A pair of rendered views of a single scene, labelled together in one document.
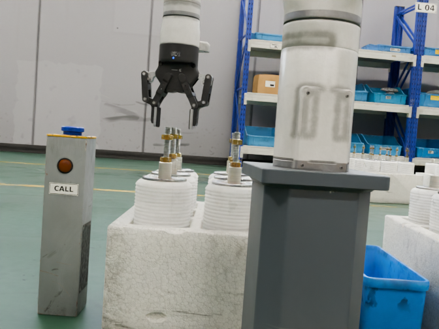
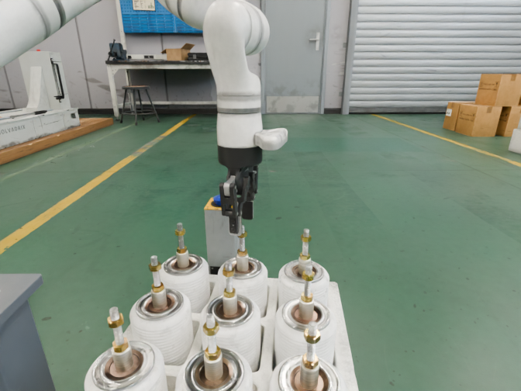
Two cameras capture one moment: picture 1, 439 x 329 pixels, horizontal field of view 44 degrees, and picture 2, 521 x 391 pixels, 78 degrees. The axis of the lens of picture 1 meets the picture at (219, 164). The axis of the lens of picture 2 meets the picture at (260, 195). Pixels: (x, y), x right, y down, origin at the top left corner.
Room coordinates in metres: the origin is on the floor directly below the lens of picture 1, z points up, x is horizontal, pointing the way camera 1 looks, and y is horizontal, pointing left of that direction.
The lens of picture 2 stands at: (1.12, -0.44, 0.60)
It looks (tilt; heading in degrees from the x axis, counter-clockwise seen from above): 21 degrees down; 96
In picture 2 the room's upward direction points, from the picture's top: straight up
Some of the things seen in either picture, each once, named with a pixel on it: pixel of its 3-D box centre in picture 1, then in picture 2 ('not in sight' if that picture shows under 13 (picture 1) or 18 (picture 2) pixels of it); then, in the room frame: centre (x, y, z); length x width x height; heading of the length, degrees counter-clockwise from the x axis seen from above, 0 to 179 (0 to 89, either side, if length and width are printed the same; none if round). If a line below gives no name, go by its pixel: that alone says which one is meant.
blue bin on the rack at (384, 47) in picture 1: (385, 50); not in sight; (5.91, -1.70, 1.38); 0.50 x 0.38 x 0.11; 7
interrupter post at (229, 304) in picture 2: not in sight; (229, 302); (1.03, -0.03, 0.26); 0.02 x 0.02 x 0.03
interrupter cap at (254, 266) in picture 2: (170, 174); (243, 268); (1.04, 0.09, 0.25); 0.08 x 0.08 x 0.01
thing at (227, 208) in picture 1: (230, 237); (165, 347); (0.92, -0.03, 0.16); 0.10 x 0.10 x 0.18
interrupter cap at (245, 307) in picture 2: (233, 179); (230, 309); (1.03, -0.03, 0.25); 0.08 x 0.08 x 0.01
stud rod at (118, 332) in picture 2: not in sight; (118, 333); (0.92, -0.14, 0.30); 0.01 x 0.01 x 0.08
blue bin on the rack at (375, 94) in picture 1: (381, 95); not in sight; (5.92, -1.70, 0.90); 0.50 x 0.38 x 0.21; 7
